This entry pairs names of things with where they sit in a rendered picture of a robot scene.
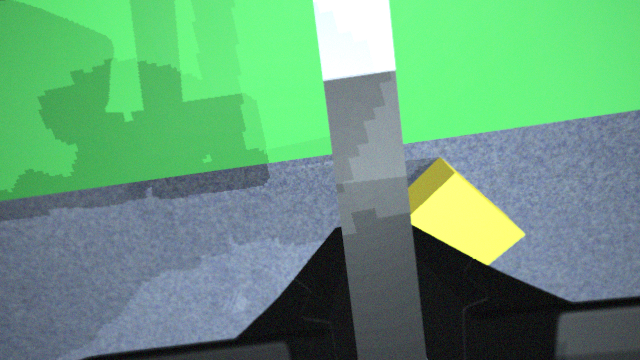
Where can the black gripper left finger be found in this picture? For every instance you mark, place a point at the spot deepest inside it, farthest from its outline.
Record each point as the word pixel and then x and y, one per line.
pixel 310 320

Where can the green flat mat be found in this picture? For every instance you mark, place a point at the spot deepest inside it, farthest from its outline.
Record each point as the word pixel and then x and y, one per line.
pixel 96 93

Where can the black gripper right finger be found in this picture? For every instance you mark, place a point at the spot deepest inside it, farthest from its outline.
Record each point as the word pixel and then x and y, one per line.
pixel 472 311

